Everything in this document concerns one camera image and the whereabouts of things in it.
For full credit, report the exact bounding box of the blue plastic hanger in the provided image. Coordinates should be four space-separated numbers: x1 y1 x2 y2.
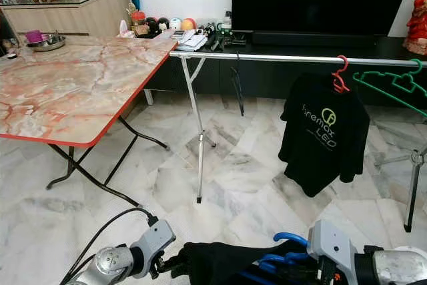
237 232 311 285

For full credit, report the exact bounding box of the black logo T-shirt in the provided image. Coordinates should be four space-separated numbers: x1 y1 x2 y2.
177 242 324 285
278 73 371 198

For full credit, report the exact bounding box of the red plastic hanger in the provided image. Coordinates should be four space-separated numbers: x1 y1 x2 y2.
332 56 352 94

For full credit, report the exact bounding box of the green plastic hanger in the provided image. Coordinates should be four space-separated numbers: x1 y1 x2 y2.
352 58 427 119

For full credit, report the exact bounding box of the long black TV console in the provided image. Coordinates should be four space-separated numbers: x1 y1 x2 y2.
147 35 427 109

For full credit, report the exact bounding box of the silver metal clothes rack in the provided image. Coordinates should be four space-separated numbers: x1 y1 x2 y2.
169 50 427 234

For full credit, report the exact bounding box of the stack of white papers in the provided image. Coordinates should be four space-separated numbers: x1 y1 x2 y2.
173 30 209 52

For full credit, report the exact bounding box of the black soundbar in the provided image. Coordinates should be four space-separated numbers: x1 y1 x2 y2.
252 30 378 48

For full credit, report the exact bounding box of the jar with red lid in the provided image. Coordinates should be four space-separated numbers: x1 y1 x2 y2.
131 11 149 37

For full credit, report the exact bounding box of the pink white tissue pack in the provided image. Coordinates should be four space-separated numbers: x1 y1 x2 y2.
117 20 133 37

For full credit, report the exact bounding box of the small green toy figure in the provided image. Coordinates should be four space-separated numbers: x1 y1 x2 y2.
208 22 229 39

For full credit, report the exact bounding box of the steel bowl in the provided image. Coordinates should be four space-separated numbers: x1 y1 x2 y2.
27 35 67 53

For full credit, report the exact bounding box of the purple cup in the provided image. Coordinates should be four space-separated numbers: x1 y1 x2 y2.
25 29 44 45

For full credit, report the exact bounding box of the red Ganesha statue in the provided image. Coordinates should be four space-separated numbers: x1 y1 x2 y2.
403 0 427 56

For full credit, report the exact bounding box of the light wooden sideboard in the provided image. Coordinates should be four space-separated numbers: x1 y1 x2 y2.
0 0 133 39

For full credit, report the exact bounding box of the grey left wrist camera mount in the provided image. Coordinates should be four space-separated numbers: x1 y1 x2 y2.
132 218 176 278

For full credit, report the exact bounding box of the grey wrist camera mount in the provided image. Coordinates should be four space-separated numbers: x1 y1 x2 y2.
307 220 361 285
132 218 176 278

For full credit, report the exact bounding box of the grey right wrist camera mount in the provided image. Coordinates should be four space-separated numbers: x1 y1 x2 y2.
307 220 361 285

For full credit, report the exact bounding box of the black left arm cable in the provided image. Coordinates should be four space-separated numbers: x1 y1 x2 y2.
77 206 159 285

